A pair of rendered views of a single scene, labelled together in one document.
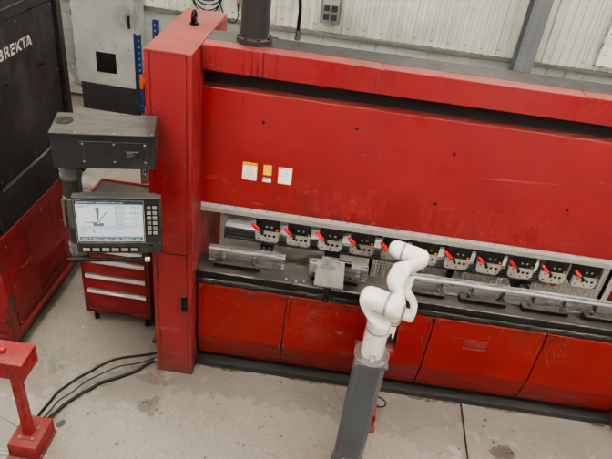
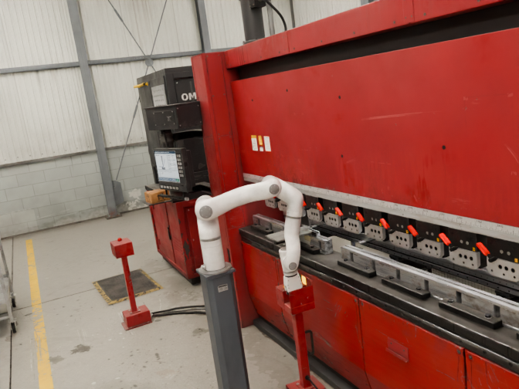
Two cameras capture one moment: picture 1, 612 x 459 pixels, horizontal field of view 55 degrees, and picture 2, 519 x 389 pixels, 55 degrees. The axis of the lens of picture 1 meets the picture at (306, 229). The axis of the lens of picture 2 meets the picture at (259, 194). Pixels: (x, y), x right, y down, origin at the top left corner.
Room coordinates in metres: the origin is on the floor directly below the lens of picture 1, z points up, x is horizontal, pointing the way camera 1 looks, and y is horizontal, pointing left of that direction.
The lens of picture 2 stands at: (1.32, -3.04, 1.97)
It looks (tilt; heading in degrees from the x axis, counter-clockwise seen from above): 12 degrees down; 63
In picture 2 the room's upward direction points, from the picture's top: 8 degrees counter-clockwise
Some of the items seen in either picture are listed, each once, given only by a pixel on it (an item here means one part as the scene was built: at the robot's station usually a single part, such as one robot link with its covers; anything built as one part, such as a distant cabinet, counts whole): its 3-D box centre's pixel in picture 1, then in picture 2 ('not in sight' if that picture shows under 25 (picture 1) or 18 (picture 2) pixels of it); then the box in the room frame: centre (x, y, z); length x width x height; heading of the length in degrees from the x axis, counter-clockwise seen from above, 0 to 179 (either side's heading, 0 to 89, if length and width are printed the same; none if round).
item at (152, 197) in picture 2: not in sight; (156, 195); (2.71, 2.03, 1.04); 0.30 x 0.26 x 0.12; 87
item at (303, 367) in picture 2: not in sight; (301, 346); (2.73, -0.55, 0.39); 0.05 x 0.05 x 0.54; 84
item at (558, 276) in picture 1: (552, 268); (469, 245); (3.06, -1.56, 1.18); 0.15 x 0.09 x 0.17; 89
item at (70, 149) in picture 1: (110, 195); (178, 154); (2.70, 1.08, 1.53); 0.51 x 0.25 x 0.85; 103
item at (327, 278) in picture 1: (330, 273); (288, 234); (2.95, -0.18, 1.00); 0.26 x 0.18 x 0.01; 179
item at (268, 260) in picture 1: (246, 257); (270, 224); (3.11, 0.36, 0.92); 0.50 x 0.06 x 0.10; 89
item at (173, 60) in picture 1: (189, 204); (261, 187); (3.29, 0.78, 1.15); 0.85 x 0.25 x 2.30; 179
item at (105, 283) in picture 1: (127, 256); not in sight; (3.48, 1.30, 0.50); 0.50 x 0.50 x 1.00; 89
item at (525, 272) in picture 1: (520, 263); (434, 237); (3.07, -1.36, 1.18); 0.15 x 0.09 x 0.17; 89
